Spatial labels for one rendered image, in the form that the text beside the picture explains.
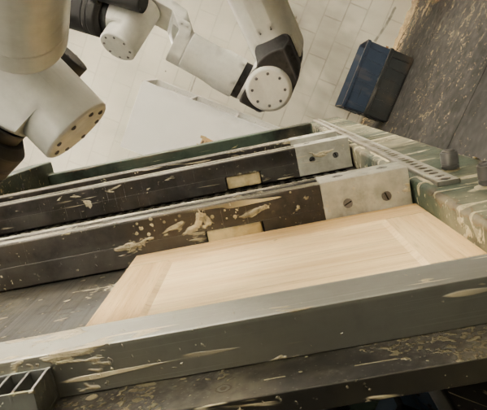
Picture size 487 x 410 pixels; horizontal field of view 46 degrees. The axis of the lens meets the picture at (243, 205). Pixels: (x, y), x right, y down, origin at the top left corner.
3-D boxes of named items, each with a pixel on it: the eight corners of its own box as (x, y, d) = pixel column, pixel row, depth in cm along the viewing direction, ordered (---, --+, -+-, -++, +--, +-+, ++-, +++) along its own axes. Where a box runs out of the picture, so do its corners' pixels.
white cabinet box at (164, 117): (375, 172, 469) (141, 80, 459) (346, 234, 482) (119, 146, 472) (363, 160, 528) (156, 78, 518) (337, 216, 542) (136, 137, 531)
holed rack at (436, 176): (460, 182, 73) (460, 177, 73) (437, 186, 73) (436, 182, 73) (319, 119, 235) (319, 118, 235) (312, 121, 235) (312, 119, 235)
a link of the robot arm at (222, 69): (184, 60, 105) (276, 111, 107) (171, 76, 96) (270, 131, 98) (209, 8, 100) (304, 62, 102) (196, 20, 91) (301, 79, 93)
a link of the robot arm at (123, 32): (112, 9, 105) (167, 24, 103) (84, 52, 101) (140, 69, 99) (94, -42, 95) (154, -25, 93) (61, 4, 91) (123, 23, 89)
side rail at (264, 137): (315, 150, 229) (310, 123, 227) (54, 201, 236) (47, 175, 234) (314, 147, 237) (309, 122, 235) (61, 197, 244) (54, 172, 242)
